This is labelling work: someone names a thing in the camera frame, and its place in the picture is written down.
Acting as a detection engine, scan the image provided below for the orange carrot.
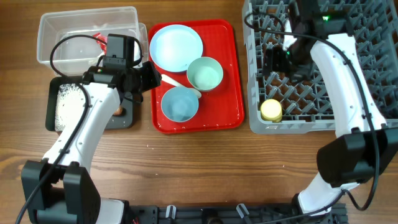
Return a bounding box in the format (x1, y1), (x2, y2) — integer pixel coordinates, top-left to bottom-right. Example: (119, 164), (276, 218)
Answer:
(113, 106), (124, 116)

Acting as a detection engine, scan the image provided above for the small light blue plate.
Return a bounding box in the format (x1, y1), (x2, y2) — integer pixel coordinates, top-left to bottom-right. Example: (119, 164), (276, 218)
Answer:
(161, 87), (199, 123)

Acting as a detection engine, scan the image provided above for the large light blue plate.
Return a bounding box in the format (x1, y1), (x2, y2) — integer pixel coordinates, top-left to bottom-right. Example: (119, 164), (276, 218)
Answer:
(149, 24), (204, 73)

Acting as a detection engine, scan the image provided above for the red snack wrapper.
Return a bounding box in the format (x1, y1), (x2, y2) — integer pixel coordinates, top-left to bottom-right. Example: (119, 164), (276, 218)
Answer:
(93, 32), (107, 55)

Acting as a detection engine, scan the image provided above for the yellow plastic cup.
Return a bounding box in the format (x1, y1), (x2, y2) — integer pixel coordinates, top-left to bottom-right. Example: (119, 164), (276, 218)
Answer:
(260, 99), (282, 123)

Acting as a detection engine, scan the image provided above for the light green bowl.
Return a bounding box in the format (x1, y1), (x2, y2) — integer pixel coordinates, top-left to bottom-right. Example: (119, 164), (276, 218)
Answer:
(187, 57), (224, 91)

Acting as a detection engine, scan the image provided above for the white rice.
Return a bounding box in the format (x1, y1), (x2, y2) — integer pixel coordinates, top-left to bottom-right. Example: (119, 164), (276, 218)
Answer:
(55, 83), (85, 132)

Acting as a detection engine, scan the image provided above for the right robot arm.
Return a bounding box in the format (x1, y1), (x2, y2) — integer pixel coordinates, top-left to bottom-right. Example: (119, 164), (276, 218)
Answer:
(266, 1), (397, 216)

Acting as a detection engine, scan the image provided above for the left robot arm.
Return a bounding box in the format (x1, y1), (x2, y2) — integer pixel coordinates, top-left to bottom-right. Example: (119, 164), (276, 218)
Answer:
(16, 34), (161, 223)

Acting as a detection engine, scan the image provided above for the grey dishwasher rack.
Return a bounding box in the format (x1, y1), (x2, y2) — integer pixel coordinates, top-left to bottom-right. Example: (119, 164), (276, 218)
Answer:
(243, 0), (397, 134)

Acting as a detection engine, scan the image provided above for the white plastic spoon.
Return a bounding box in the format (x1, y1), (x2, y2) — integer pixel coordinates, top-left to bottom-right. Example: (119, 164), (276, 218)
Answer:
(161, 74), (201, 98)

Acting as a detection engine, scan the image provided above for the black plastic tray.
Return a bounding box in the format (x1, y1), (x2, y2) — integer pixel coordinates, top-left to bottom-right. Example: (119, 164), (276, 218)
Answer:
(45, 75), (136, 131)

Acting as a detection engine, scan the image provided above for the clear plastic bin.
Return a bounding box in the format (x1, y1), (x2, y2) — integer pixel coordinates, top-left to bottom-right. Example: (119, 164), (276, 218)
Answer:
(37, 6), (149, 76)

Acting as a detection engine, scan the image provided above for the red serving tray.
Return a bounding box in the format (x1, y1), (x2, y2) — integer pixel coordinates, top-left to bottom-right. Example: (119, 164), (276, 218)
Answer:
(150, 19), (244, 134)

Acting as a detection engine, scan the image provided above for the right black cable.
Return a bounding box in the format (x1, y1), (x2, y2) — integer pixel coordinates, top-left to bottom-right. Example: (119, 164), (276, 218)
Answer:
(244, 12), (382, 224)

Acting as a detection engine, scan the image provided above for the black cable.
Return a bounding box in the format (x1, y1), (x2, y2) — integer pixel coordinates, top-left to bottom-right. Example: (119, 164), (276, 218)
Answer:
(14, 33), (144, 224)
(244, 12), (382, 224)

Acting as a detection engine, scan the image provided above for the left black cable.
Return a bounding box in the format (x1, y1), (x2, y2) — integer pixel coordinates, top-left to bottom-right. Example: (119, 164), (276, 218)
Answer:
(14, 33), (144, 224)

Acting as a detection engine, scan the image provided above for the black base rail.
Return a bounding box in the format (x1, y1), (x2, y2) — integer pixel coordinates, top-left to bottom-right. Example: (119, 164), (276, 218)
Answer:
(131, 203), (348, 224)

